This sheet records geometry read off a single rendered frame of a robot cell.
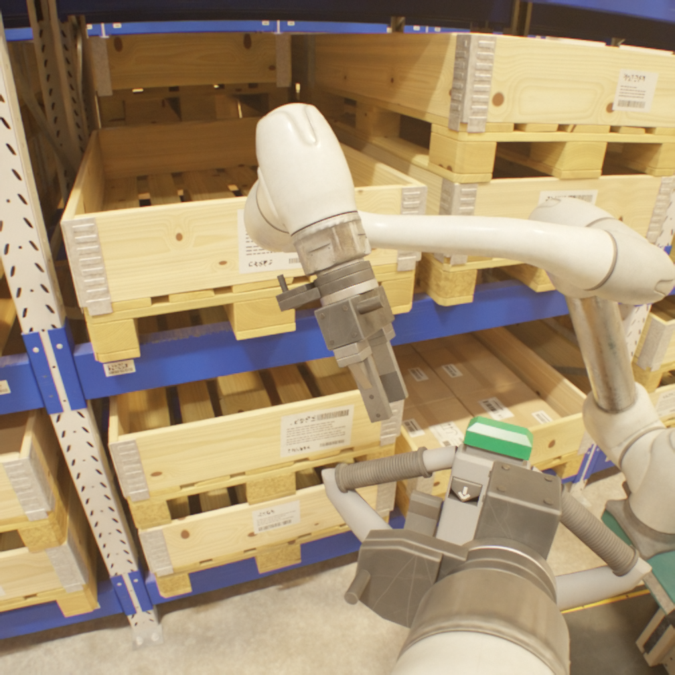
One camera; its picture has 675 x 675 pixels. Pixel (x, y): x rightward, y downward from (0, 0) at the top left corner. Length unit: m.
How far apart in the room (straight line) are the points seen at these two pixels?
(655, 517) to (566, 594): 0.67
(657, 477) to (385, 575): 1.04
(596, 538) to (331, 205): 0.51
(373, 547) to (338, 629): 1.75
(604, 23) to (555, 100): 1.61
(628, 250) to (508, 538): 0.61
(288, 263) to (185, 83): 1.29
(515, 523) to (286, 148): 0.47
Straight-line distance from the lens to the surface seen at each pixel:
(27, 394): 1.40
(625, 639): 1.92
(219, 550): 1.74
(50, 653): 2.24
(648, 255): 0.93
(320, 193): 0.62
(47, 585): 1.81
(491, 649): 0.27
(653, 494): 1.36
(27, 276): 1.26
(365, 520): 0.75
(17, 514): 1.58
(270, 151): 0.65
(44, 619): 2.06
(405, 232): 0.81
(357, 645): 2.06
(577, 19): 2.92
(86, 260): 1.16
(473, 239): 0.79
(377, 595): 0.37
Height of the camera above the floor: 1.83
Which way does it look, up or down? 31 degrees down
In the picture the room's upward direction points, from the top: 1 degrees clockwise
